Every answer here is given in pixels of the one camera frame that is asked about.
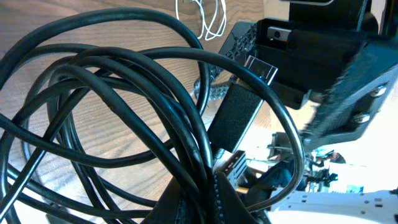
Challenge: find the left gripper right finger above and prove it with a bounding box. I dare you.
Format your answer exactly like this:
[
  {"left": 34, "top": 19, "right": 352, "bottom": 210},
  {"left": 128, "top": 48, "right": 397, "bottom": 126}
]
[{"left": 208, "top": 172, "right": 257, "bottom": 224}]

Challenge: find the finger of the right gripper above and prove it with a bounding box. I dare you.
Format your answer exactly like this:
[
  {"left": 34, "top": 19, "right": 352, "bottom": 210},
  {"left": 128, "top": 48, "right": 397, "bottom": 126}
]
[{"left": 208, "top": 67, "right": 236, "bottom": 101}]

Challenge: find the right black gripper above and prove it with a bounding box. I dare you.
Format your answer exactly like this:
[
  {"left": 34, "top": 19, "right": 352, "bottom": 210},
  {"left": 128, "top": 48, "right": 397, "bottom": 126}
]
[{"left": 218, "top": 0, "right": 397, "bottom": 149}]

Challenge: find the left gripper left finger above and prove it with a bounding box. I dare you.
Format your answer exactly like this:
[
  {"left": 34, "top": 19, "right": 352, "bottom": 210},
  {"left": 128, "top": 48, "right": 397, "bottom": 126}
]
[{"left": 141, "top": 178, "right": 187, "bottom": 224}]

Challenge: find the white USB cable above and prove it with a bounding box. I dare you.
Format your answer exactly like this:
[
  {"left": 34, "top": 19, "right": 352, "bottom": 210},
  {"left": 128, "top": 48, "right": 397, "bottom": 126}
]
[{"left": 175, "top": 0, "right": 227, "bottom": 42}]

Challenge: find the black USB cable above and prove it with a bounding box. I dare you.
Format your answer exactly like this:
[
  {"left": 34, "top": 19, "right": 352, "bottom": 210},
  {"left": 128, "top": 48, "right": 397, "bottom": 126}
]
[{"left": 0, "top": 7, "right": 306, "bottom": 224}]

